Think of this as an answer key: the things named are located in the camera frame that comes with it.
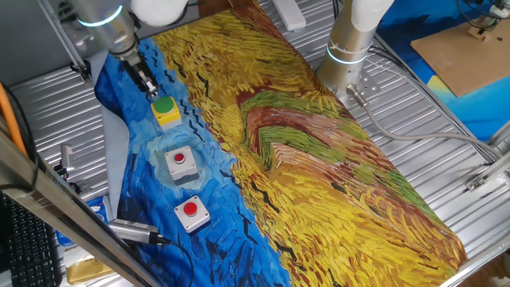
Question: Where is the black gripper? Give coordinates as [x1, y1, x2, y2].
[119, 53, 161, 101]

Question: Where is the yellow box green button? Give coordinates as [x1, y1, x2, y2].
[150, 95, 183, 132]

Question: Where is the grey box small red button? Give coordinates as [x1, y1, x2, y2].
[163, 145, 201, 187]

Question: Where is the white box large red button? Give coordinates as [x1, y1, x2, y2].
[172, 195, 212, 234]

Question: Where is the thin aluminium strut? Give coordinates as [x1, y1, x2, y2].
[35, 0, 93, 85]

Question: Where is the blue tissue pack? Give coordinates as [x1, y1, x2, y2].
[54, 194, 112, 249]

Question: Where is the white power strip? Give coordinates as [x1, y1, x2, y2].
[272, 0, 308, 33]

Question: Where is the painted wheatfield tablecloth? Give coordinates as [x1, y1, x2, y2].
[93, 0, 469, 287]

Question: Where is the black keyboard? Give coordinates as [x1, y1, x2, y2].
[0, 192, 64, 287]

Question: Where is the metal base mounting plate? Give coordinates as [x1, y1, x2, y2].
[337, 73, 381, 110]

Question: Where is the brown cardboard sheet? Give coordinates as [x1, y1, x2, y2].
[410, 17, 510, 98]

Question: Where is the blue yellow painted cloth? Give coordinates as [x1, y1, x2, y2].
[375, 0, 510, 144]

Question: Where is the small wooden block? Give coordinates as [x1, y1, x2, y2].
[466, 25, 495, 43]

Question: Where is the metal clamp bracket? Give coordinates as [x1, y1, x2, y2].
[54, 143, 81, 189]

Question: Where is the orange cable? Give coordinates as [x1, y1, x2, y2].
[0, 81, 29, 158]

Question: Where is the silver ribbed camera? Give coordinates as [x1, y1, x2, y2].
[107, 218, 169, 246]

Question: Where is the aluminium frame beam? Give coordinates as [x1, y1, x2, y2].
[0, 117, 163, 287]

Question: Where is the black camera cable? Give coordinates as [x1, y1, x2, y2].
[157, 236, 197, 287]

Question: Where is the grey cable metal connector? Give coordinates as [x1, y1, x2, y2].
[345, 84, 506, 161]

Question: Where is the aluminium profile bracket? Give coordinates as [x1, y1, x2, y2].
[465, 119, 510, 194]

